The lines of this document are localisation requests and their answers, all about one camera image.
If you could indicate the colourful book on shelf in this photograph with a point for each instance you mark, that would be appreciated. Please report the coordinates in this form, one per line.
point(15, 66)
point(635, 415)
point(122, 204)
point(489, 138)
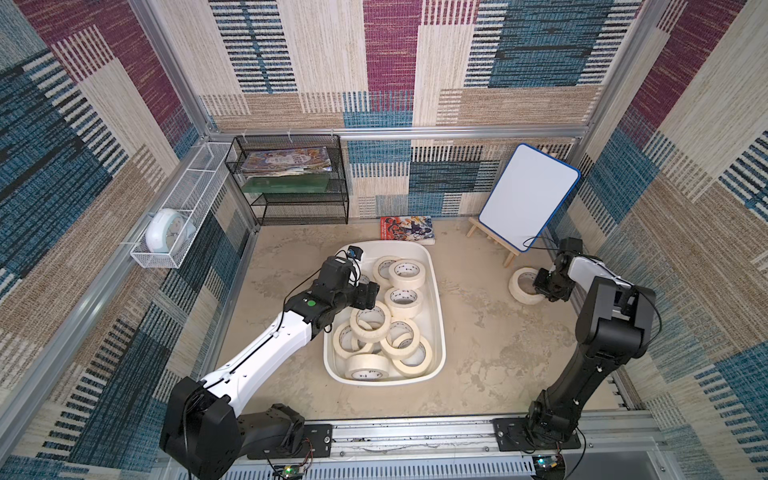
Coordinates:
point(286, 162)

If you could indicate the green book on shelf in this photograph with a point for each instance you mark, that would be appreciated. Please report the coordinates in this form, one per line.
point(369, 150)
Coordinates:
point(308, 183)

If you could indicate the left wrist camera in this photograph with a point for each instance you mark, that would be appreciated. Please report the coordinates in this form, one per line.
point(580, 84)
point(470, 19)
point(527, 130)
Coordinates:
point(354, 253)

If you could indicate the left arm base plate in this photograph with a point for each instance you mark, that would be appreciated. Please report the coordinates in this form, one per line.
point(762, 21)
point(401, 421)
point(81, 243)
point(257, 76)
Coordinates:
point(312, 441)

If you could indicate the black wire shelf rack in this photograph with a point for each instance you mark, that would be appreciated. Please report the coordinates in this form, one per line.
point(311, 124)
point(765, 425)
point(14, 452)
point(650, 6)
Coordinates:
point(329, 207)

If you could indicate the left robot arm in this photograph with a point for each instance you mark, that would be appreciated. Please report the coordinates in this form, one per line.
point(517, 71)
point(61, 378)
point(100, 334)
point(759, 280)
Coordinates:
point(206, 428)

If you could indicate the white round alarm clock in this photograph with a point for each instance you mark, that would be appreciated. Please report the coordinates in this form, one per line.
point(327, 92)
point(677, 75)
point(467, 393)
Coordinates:
point(168, 230)

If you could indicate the blue framed whiteboard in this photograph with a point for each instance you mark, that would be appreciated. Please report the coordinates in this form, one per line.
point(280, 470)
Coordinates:
point(531, 188)

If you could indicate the colourful comic book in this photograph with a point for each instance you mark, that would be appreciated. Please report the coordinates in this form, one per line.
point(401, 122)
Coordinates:
point(418, 229)

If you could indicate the white wire wall basket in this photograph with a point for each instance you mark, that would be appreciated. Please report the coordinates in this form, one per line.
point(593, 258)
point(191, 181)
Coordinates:
point(192, 195)

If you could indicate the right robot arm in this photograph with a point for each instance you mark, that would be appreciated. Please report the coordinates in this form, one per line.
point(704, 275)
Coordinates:
point(613, 327)

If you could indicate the white plastic storage box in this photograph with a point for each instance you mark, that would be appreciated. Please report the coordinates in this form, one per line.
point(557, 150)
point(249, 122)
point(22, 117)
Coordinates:
point(429, 320)

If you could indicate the aluminium front rail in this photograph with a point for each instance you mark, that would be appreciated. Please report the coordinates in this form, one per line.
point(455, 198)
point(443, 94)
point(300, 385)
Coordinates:
point(614, 433)

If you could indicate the wooden easel stand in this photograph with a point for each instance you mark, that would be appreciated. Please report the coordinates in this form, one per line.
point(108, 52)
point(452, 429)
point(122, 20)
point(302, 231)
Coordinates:
point(476, 226)

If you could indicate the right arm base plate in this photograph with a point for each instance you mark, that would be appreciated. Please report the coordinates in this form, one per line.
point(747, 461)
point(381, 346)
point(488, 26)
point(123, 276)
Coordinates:
point(512, 435)

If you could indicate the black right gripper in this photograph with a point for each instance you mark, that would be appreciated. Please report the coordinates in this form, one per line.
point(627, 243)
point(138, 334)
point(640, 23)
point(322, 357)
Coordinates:
point(545, 283)

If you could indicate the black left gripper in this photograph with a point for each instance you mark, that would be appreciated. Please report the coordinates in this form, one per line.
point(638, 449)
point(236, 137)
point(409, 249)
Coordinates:
point(366, 294)

